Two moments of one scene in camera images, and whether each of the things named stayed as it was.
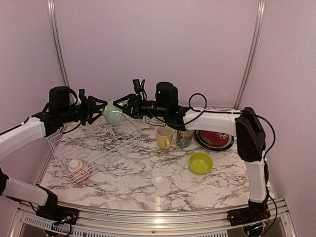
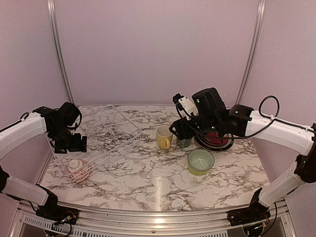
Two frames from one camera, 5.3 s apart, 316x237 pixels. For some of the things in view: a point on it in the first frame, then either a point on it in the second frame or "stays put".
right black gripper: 134,101 to 183,132
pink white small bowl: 77,170 stays put
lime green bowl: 200,163 stays put
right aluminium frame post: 252,55 stays put
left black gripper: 90,107 to 75,146
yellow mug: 164,137 stays put
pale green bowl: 111,114 to 200,161
